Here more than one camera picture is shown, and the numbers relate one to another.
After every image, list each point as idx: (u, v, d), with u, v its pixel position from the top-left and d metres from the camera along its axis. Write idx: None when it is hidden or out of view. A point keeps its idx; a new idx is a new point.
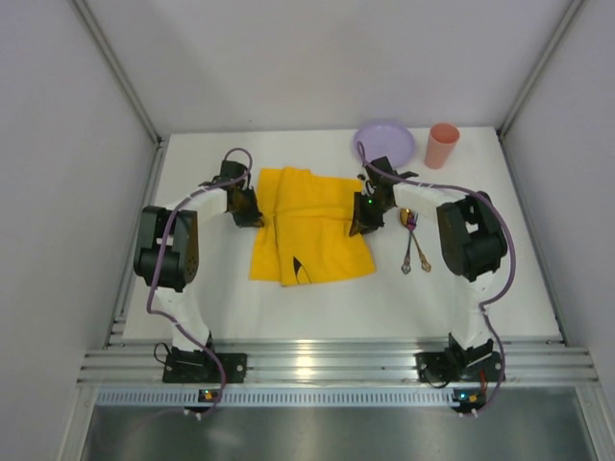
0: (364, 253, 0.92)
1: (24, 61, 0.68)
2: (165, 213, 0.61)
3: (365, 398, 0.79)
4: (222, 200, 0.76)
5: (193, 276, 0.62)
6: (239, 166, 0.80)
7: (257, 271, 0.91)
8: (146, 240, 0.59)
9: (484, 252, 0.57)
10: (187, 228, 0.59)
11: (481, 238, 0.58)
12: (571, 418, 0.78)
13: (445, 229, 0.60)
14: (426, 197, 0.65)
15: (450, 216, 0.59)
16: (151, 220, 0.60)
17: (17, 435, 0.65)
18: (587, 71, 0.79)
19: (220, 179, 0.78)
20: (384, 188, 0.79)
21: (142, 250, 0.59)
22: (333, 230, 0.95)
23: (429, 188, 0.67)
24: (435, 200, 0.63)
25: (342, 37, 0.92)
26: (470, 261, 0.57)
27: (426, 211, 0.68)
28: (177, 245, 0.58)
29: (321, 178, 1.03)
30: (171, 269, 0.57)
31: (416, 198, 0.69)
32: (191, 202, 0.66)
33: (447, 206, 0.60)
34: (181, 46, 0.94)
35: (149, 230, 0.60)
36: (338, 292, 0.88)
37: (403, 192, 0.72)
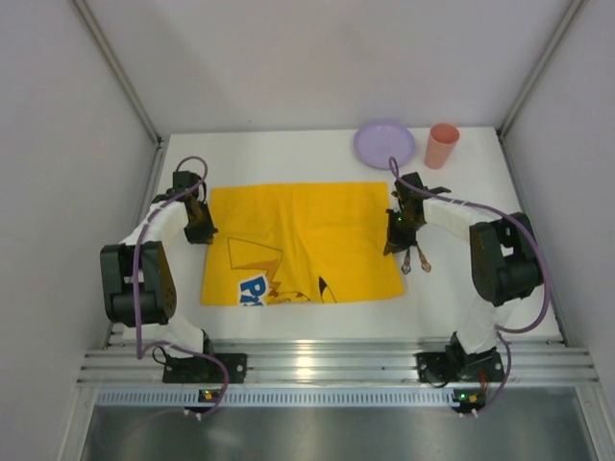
0: (395, 274, 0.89)
1: (25, 61, 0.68)
2: (127, 249, 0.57)
3: (365, 398, 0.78)
4: (183, 212, 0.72)
5: (173, 306, 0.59)
6: (192, 176, 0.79)
7: (211, 296, 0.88)
8: (114, 283, 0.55)
9: (519, 278, 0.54)
10: (155, 260, 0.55)
11: (516, 264, 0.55)
12: (571, 418, 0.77)
13: (478, 249, 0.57)
14: (458, 214, 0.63)
15: (485, 236, 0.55)
16: (113, 261, 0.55)
17: (18, 434, 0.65)
18: (587, 70, 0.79)
19: (175, 189, 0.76)
20: (414, 203, 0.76)
21: (112, 295, 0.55)
22: (359, 245, 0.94)
23: (461, 206, 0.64)
24: (468, 218, 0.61)
25: (341, 37, 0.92)
26: (502, 287, 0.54)
27: (456, 228, 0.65)
28: (150, 280, 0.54)
29: (351, 189, 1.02)
30: (150, 306, 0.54)
31: (446, 214, 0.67)
32: (152, 226, 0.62)
33: (480, 225, 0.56)
34: (180, 46, 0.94)
35: (114, 274, 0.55)
36: (324, 314, 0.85)
37: (432, 206, 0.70)
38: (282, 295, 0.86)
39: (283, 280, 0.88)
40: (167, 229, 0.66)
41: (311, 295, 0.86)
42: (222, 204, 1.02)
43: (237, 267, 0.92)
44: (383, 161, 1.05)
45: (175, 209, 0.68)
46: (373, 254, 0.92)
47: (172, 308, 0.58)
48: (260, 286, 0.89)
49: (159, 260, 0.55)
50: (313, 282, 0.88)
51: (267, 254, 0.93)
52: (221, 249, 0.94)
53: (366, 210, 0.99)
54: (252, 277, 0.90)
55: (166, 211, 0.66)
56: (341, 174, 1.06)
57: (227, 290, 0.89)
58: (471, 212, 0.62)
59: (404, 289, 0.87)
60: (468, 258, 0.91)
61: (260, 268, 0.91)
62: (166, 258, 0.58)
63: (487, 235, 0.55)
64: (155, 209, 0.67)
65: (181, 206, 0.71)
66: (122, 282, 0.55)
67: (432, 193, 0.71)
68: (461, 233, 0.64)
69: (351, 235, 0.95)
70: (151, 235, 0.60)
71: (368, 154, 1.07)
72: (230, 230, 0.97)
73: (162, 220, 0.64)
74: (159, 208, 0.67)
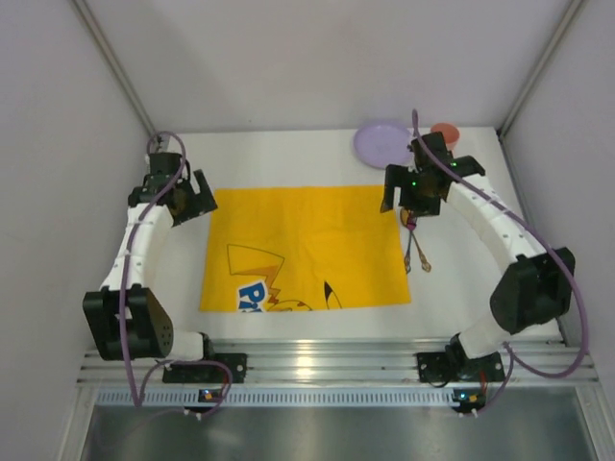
0: (402, 279, 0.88)
1: (25, 61, 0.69)
2: (111, 292, 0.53)
3: (365, 398, 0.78)
4: (166, 215, 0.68)
5: (169, 336, 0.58)
6: (171, 158, 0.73)
7: (209, 302, 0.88)
8: (103, 332, 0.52)
9: (543, 313, 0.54)
10: (145, 309, 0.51)
11: (543, 299, 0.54)
12: (571, 418, 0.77)
13: (507, 284, 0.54)
14: (496, 226, 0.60)
15: (524, 279, 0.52)
16: (99, 312, 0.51)
17: (18, 434, 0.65)
18: (587, 70, 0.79)
19: (154, 176, 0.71)
20: (438, 174, 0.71)
21: (105, 341, 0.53)
22: (364, 250, 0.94)
23: (500, 215, 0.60)
24: (506, 240, 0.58)
25: (341, 36, 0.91)
26: (525, 323, 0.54)
27: (485, 236, 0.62)
28: (141, 327, 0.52)
29: (355, 192, 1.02)
30: (146, 351, 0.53)
31: (478, 215, 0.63)
32: (133, 254, 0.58)
33: (520, 263, 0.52)
34: (180, 47, 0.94)
35: (102, 323, 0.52)
36: (322, 320, 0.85)
37: (460, 194, 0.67)
38: (282, 303, 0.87)
39: (283, 287, 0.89)
40: (154, 244, 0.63)
41: (312, 303, 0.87)
42: (222, 206, 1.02)
43: (236, 272, 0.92)
44: (383, 161, 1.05)
45: (157, 219, 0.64)
46: (379, 260, 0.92)
47: (169, 337, 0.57)
48: (259, 292, 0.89)
49: (148, 309, 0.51)
50: (315, 291, 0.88)
51: (267, 259, 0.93)
52: (220, 254, 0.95)
53: (371, 214, 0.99)
54: (250, 282, 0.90)
55: (146, 225, 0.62)
56: (340, 176, 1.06)
57: (225, 295, 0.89)
58: (511, 231, 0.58)
59: (409, 298, 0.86)
60: (468, 258, 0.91)
61: (259, 275, 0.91)
62: (156, 298, 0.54)
63: (528, 279, 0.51)
64: (133, 226, 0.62)
65: (163, 208, 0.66)
66: (112, 328, 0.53)
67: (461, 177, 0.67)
68: (489, 244, 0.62)
69: (354, 240, 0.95)
70: (135, 271, 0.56)
71: (368, 153, 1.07)
72: (229, 235, 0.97)
73: (144, 243, 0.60)
74: (137, 224, 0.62)
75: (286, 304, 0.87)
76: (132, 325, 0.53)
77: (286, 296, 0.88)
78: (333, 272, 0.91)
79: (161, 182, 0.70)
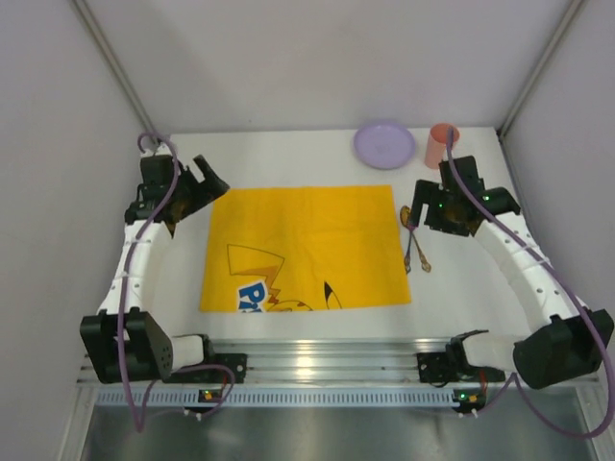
0: (402, 280, 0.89)
1: (25, 61, 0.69)
2: (109, 316, 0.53)
3: (365, 398, 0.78)
4: (165, 230, 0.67)
5: (168, 358, 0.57)
6: (163, 163, 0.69)
7: (209, 302, 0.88)
8: (101, 355, 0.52)
9: (569, 373, 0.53)
10: (144, 334, 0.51)
11: (572, 360, 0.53)
12: (570, 418, 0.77)
13: (536, 345, 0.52)
14: (528, 278, 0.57)
15: (555, 345, 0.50)
16: (97, 337, 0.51)
17: (18, 435, 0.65)
18: (587, 70, 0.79)
19: (148, 189, 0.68)
20: (466, 206, 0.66)
21: (105, 366, 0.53)
22: (364, 250, 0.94)
23: (535, 265, 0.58)
24: (541, 295, 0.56)
25: (341, 37, 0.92)
26: (549, 381, 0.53)
27: (515, 282, 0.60)
28: (140, 351, 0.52)
29: (355, 193, 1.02)
30: (147, 374, 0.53)
31: (509, 260, 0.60)
32: (131, 277, 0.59)
33: (555, 327, 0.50)
34: (180, 47, 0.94)
35: (102, 348, 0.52)
36: (322, 320, 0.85)
37: (492, 234, 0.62)
38: (282, 303, 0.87)
39: (283, 288, 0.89)
40: (151, 262, 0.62)
41: (312, 303, 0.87)
42: (222, 206, 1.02)
43: (236, 273, 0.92)
44: (383, 161, 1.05)
45: (155, 236, 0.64)
46: (379, 260, 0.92)
47: (168, 357, 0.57)
48: (259, 292, 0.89)
49: (147, 334, 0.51)
50: (315, 291, 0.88)
51: (266, 259, 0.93)
52: (220, 254, 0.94)
53: (372, 214, 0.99)
54: (250, 282, 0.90)
55: (143, 244, 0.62)
56: (340, 176, 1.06)
57: (225, 296, 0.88)
58: (545, 286, 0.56)
59: (409, 299, 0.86)
60: (468, 259, 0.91)
61: (259, 275, 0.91)
62: (154, 321, 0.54)
63: (560, 346, 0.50)
64: (130, 245, 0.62)
65: (161, 224, 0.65)
66: (110, 352, 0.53)
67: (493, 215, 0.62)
68: (518, 292, 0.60)
69: (354, 240, 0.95)
70: (132, 293, 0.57)
71: (368, 153, 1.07)
72: (229, 235, 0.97)
73: (141, 264, 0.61)
74: (135, 243, 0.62)
75: (286, 304, 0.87)
76: (131, 348, 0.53)
77: (286, 296, 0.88)
78: (332, 273, 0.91)
79: (157, 195, 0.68)
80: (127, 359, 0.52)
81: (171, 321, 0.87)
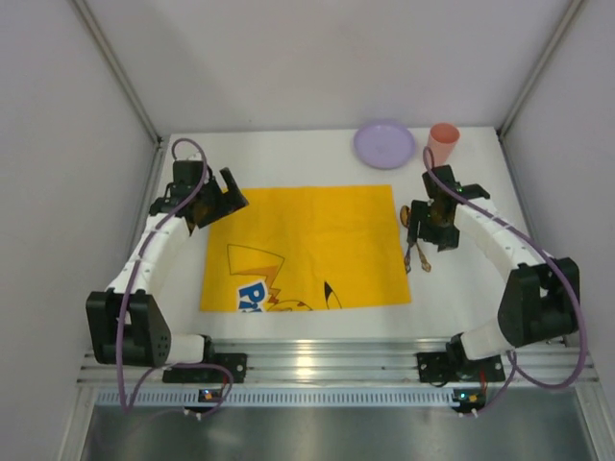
0: (403, 279, 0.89)
1: (25, 62, 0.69)
2: (115, 294, 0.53)
3: (365, 398, 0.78)
4: (183, 227, 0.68)
5: (164, 351, 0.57)
6: (194, 167, 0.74)
7: (209, 302, 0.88)
8: (100, 332, 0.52)
9: (551, 327, 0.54)
10: (145, 318, 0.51)
11: (549, 312, 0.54)
12: (571, 418, 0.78)
13: (512, 296, 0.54)
14: (498, 239, 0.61)
15: (526, 286, 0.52)
16: (100, 313, 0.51)
17: (19, 434, 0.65)
18: (587, 70, 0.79)
19: (175, 186, 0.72)
20: (445, 200, 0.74)
21: (101, 344, 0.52)
22: (364, 250, 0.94)
23: (503, 230, 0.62)
24: (508, 252, 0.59)
25: (341, 37, 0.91)
26: (530, 335, 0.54)
27: (490, 252, 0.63)
28: (138, 334, 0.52)
29: (355, 193, 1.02)
30: (140, 359, 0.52)
31: (481, 232, 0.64)
32: (143, 261, 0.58)
33: (522, 271, 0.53)
34: (181, 47, 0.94)
35: (102, 325, 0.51)
36: (322, 321, 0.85)
37: (465, 215, 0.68)
38: (282, 303, 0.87)
39: (283, 287, 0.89)
40: (165, 253, 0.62)
41: (312, 303, 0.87)
42: None
43: (236, 273, 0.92)
44: (384, 161, 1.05)
45: (173, 230, 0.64)
46: (379, 260, 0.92)
47: (165, 349, 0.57)
48: (259, 292, 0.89)
49: (148, 318, 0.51)
50: (315, 291, 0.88)
51: (267, 259, 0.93)
52: (220, 254, 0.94)
53: (372, 214, 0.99)
54: (250, 282, 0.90)
55: (161, 233, 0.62)
56: (340, 176, 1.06)
57: (224, 296, 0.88)
58: (512, 244, 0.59)
59: (409, 299, 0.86)
60: (468, 258, 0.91)
61: (259, 275, 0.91)
62: (158, 307, 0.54)
63: (528, 286, 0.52)
64: (149, 232, 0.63)
65: (182, 220, 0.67)
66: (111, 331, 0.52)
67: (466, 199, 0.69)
68: (495, 260, 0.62)
69: (355, 240, 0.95)
70: (141, 277, 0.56)
71: (368, 153, 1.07)
72: (229, 235, 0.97)
73: (157, 251, 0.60)
74: (153, 231, 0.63)
75: (286, 303, 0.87)
76: (130, 330, 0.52)
77: (286, 296, 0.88)
78: (333, 272, 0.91)
79: (183, 194, 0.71)
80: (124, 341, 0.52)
81: (171, 321, 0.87)
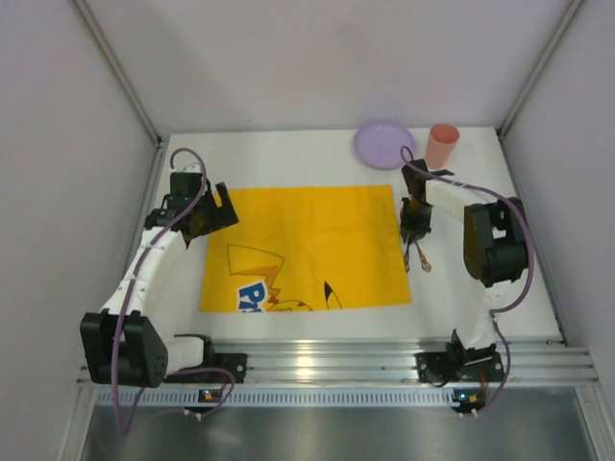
0: (402, 279, 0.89)
1: (26, 62, 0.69)
2: (110, 316, 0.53)
3: (365, 398, 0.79)
4: (179, 240, 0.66)
5: (161, 370, 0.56)
6: (191, 178, 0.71)
7: (208, 302, 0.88)
8: (97, 352, 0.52)
9: (506, 259, 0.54)
10: (140, 340, 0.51)
11: (506, 245, 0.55)
12: (571, 418, 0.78)
13: (470, 230, 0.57)
14: (455, 193, 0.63)
15: (477, 215, 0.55)
16: (95, 335, 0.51)
17: (18, 434, 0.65)
18: (588, 69, 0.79)
19: (172, 198, 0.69)
20: (416, 182, 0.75)
21: (97, 366, 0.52)
22: (364, 251, 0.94)
23: (460, 186, 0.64)
24: (465, 199, 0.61)
25: (341, 36, 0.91)
26: (489, 268, 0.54)
27: (453, 208, 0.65)
28: (134, 356, 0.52)
29: (355, 193, 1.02)
30: (136, 380, 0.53)
31: (444, 194, 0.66)
32: (138, 279, 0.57)
33: (475, 206, 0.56)
34: (180, 48, 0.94)
35: (97, 347, 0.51)
36: (322, 320, 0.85)
37: (431, 187, 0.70)
38: (281, 303, 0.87)
39: (283, 288, 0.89)
40: (160, 270, 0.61)
41: (312, 303, 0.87)
42: None
43: (236, 273, 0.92)
44: (382, 162, 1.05)
45: (168, 245, 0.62)
46: (379, 261, 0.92)
47: (162, 367, 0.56)
48: (259, 292, 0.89)
49: (142, 341, 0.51)
50: (315, 292, 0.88)
51: (267, 259, 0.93)
52: (220, 254, 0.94)
53: (372, 214, 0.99)
54: (250, 282, 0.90)
55: (157, 250, 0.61)
56: (339, 176, 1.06)
57: (224, 297, 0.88)
58: (468, 193, 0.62)
59: (409, 299, 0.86)
60: None
61: (259, 275, 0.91)
62: (153, 327, 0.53)
63: (478, 213, 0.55)
64: (144, 248, 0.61)
65: (177, 233, 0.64)
66: (107, 352, 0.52)
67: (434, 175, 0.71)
68: (458, 215, 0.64)
69: (355, 241, 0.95)
70: (135, 297, 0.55)
71: (368, 154, 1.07)
72: (229, 235, 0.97)
73: (151, 269, 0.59)
74: (148, 248, 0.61)
75: (286, 304, 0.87)
76: (126, 351, 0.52)
77: (286, 296, 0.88)
78: (332, 272, 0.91)
79: (180, 206, 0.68)
80: (120, 362, 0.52)
81: (171, 322, 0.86)
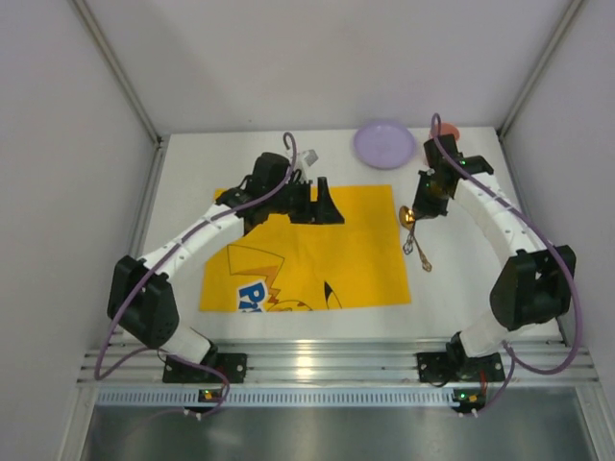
0: (401, 280, 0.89)
1: (26, 62, 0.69)
2: (142, 267, 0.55)
3: (365, 398, 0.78)
4: (238, 227, 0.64)
5: (165, 337, 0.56)
6: (276, 165, 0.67)
7: (208, 302, 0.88)
8: (117, 293, 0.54)
9: (541, 309, 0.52)
10: (156, 301, 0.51)
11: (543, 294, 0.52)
12: (571, 418, 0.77)
13: (506, 279, 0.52)
14: (499, 222, 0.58)
15: (523, 272, 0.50)
16: (124, 277, 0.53)
17: (18, 435, 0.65)
18: (588, 69, 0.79)
19: (251, 181, 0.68)
20: (446, 171, 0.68)
21: (114, 304, 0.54)
22: (364, 250, 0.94)
23: (504, 211, 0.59)
24: (508, 235, 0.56)
25: (342, 36, 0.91)
26: (522, 318, 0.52)
27: (486, 228, 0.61)
28: (144, 311, 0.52)
29: (355, 192, 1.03)
30: (138, 332, 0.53)
31: (482, 211, 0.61)
32: (183, 247, 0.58)
33: (520, 257, 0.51)
34: (181, 48, 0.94)
35: (119, 288, 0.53)
36: (322, 322, 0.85)
37: (466, 190, 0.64)
38: (281, 303, 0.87)
39: (283, 288, 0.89)
40: (207, 248, 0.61)
41: (312, 303, 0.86)
42: None
43: (236, 273, 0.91)
44: (384, 161, 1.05)
45: (226, 227, 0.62)
46: (380, 261, 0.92)
47: (168, 334, 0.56)
48: (259, 292, 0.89)
49: (158, 303, 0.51)
50: (315, 292, 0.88)
51: (267, 259, 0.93)
52: (220, 254, 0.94)
53: (372, 214, 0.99)
54: (250, 282, 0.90)
55: (212, 227, 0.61)
56: (339, 176, 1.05)
57: (224, 297, 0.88)
58: (513, 228, 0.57)
59: (409, 299, 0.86)
60: (471, 257, 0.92)
61: (259, 275, 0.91)
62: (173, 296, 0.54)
63: (526, 271, 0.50)
64: (202, 221, 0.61)
65: (240, 220, 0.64)
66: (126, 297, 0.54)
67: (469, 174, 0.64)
68: (493, 241, 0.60)
69: (355, 240, 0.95)
70: (171, 262, 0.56)
71: (368, 153, 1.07)
72: None
73: (199, 241, 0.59)
74: (206, 222, 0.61)
75: (285, 303, 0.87)
76: (140, 303, 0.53)
77: (286, 296, 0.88)
78: (333, 272, 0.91)
79: (255, 193, 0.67)
80: (131, 311, 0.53)
81: None
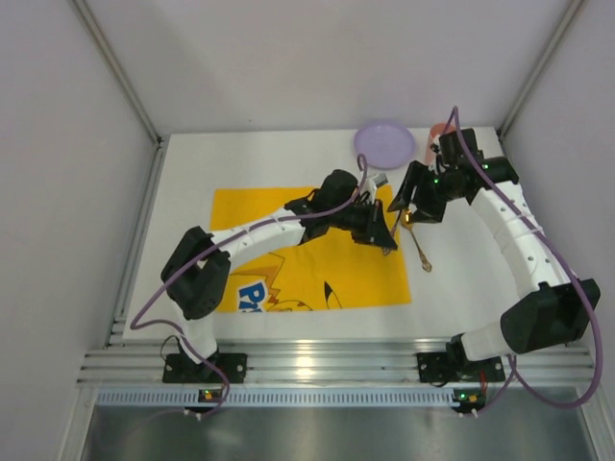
0: (400, 280, 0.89)
1: (25, 62, 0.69)
2: (209, 240, 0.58)
3: (365, 398, 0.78)
4: (298, 233, 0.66)
5: (203, 315, 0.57)
6: (343, 186, 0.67)
7: None
8: (177, 257, 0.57)
9: (553, 339, 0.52)
10: (213, 274, 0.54)
11: (558, 325, 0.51)
12: (570, 418, 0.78)
13: (525, 310, 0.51)
14: (522, 246, 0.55)
15: (544, 306, 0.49)
16: (189, 244, 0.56)
17: (18, 435, 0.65)
18: (589, 69, 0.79)
19: (319, 196, 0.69)
20: (466, 173, 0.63)
21: (172, 266, 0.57)
22: (364, 251, 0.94)
23: (528, 234, 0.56)
24: (531, 264, 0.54)
25: (342, 36, 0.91)
26: (534, 347, 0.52)
27: (504, 246, 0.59)
28: (197, 280, 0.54)
29: None
30: (182, 300, 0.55)
31: (504, 229, 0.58)
32: (247, 235, 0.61)
33: (542, 293, 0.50)
34: (181, 48, 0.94)
35: (182, 253, 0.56)
36: (322, 322, 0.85)
37: (488, 203, 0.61)
38: (282, 304, 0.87)
39: (283, 288, 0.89)
40: (266, 244, 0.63)
41: (313, 304, 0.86)
42: (220, 207, 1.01)
43: (236, 273, 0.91)
44: (385, 162, 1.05)
45: (288, 230, 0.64)
46: (379, 261, 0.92)
47: (208, 311, 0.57)
48: (259, 292, 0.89)
49: (214, 276, 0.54)
50: (316, 292, 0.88)
51: (267, 259, 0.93)
52: None
53: None
54: (250, 282, 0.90)
55: (277, 226, 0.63)
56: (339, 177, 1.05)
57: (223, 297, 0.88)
58: (535, 254, 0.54)
59: (409, 299, 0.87)
60: (471, 258, 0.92)
61: (259, 275, 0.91)
62: (226, 278, 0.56)
63: (547, 306, 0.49)
64: (268, 218, 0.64)
65: (302, 228, 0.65)
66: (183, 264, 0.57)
67: (493, 182, 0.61)
68: (508, 261, 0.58)
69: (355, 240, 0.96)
70: (235, 245, 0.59)
71: (368, 153, 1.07)
72: None
73: (263, 235, 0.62)
74: (272, 220, 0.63)
75: (285, 304, 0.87)
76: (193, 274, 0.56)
77: (286, 296, 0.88)
78: (333, 273, 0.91)
79: (321, 207, 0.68)
80: (182, 278, 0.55)
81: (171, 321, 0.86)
